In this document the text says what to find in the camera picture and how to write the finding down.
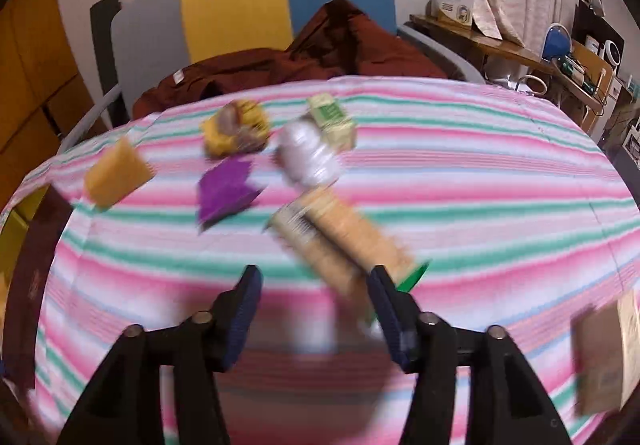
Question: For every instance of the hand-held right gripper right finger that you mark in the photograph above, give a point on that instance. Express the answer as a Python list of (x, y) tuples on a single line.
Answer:
[(390, 320)]

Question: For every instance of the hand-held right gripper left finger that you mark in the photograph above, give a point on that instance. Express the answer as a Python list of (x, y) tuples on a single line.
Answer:
[(245, 315)]

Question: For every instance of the beige cracker packet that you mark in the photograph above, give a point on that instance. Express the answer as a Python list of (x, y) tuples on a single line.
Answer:
[(340, 230)]

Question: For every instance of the purple packet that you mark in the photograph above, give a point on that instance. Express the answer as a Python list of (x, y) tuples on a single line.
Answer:
[(225, 190)]

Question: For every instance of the striped pink green blanket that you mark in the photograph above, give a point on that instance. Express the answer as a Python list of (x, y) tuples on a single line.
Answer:
[(475, 185)]

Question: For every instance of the white rolled socks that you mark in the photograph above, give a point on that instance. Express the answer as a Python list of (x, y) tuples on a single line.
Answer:
[(305, 150)]

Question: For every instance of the yellow brown bundle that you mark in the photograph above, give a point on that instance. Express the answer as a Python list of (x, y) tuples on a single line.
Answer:
[(232, 130)]

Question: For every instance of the yellow sponge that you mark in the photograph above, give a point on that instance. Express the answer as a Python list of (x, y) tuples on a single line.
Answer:
[(117, 172)]

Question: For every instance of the green yellow small box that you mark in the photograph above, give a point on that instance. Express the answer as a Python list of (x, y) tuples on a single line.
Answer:
[(332, 122)]

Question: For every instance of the brown cardboard box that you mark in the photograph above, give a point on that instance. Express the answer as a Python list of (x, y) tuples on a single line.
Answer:
[(605, 360)]

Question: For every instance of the dark red garment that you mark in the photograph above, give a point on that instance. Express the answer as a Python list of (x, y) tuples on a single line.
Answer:
[(350, 45)]

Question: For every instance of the wooden shelf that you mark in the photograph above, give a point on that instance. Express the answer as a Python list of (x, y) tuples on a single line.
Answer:
[(500, 47)]

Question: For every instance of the grey yellow blue chair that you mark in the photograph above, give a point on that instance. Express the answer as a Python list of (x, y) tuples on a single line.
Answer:
[(235, 0)]

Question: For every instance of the blue round object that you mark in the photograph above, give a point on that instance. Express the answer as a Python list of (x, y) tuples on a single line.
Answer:
[(556, 42)]

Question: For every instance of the white box with blue label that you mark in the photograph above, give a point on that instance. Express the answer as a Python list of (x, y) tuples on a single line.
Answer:
[(452, 0)]

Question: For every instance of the wooden wardrobe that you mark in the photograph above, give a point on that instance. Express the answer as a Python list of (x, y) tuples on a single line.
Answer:
[(30, 50)]

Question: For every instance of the white small appliance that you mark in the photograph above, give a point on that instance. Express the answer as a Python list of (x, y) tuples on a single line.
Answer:
[(614, 56)]

